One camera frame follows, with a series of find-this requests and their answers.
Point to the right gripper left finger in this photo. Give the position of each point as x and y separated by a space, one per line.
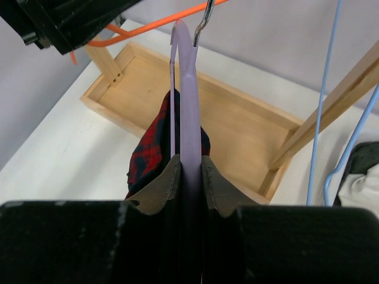
131 241

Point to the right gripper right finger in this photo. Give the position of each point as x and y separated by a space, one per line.
245 242

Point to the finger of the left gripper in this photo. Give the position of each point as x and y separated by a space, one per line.
64 24

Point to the red black plaid skirt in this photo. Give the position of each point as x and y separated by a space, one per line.
153 151

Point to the lilac plastic hanger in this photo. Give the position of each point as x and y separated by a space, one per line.
184 49

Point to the orange plastic hanger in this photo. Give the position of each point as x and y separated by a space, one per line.
122 34

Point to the wooden clothes rack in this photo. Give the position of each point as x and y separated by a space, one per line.
248 114

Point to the white crumpled cloth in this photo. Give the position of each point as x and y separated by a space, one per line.
361 190

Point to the black garment in basket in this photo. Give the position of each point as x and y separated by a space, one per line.
363 156

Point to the light blue wire hanger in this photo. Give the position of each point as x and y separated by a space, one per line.
362 78

